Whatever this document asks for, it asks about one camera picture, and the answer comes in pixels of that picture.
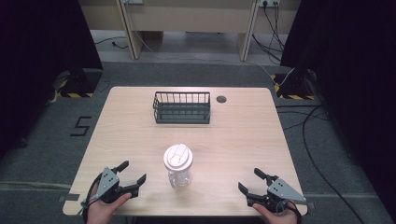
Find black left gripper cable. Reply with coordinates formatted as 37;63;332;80
81;173;104;218

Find clear bottle with white lid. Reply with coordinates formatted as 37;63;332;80
163;143;194;190

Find thin black floor cables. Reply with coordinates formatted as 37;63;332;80
275;104;332;132

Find black curtain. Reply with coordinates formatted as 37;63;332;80
279;0;396;216
0;0;105;161

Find person's left hand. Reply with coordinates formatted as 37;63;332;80
86;183;133;224

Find black wire basket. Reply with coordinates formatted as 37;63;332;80
151;91;212;125

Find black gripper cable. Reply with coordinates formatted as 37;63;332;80
81;173;104;218
275;199;303;224

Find person's right hand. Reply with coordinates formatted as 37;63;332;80
252;202;299;224

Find black base with hazard stripes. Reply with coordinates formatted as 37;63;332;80
269;68;318;102
54;68;105;99

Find bundle of black socket cables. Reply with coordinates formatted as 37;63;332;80
251;1;286;63

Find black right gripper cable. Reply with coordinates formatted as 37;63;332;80
275;199;303;224

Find white wall socket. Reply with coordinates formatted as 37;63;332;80
258;0;282;8

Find long black floor cable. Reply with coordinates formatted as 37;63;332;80
301;105;366;224

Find short black floor cable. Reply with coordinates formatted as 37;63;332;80
93;35;129;50

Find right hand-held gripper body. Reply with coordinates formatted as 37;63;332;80
247;175;308;215

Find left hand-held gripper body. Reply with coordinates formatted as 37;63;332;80
81;166;140;209

